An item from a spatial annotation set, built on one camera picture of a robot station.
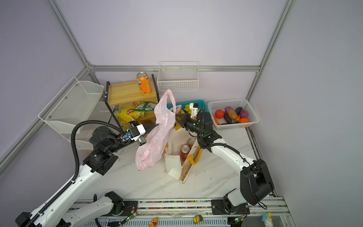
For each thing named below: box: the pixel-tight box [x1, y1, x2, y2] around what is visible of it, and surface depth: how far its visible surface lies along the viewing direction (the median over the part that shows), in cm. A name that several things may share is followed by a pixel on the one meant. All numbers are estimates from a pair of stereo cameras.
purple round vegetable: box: [239, 109, 249, 119], surface depth 110 cm
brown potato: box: [227, 109, 238, 120], surface depth 110 cm
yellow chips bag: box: [114, 104, 145, 128], surface depth 88 cm
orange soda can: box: [136, 71, 152, 95], surface depth 77 cm
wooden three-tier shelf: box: [104, 74, 160, 134], surface depth 86 cm
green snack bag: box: [132, 101, 158, 112], surface depth 90 cm
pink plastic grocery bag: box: [135, 89, 182, 171], surface depth 58 cm
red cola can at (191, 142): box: [187, 137, 197, 152], surface depth 90 cm
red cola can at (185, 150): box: [180, 144, 191, 162], surface depth 86 cm
